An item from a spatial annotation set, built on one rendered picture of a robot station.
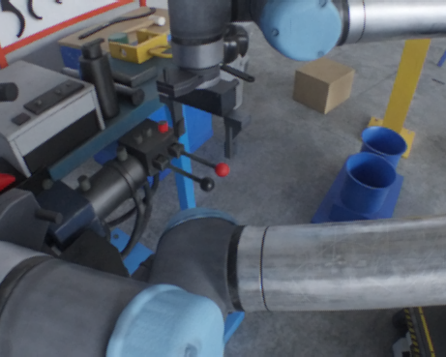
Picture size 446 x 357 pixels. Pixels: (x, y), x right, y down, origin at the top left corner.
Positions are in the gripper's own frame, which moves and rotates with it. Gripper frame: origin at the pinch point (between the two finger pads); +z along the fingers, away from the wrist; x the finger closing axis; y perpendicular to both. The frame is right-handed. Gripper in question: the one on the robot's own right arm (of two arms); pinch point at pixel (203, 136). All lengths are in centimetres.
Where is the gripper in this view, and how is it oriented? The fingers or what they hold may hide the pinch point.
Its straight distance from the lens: 69.4
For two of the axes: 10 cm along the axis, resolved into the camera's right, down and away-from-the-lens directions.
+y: 5.7, -5.8, 5.9
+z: 0.2, 7.2, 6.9
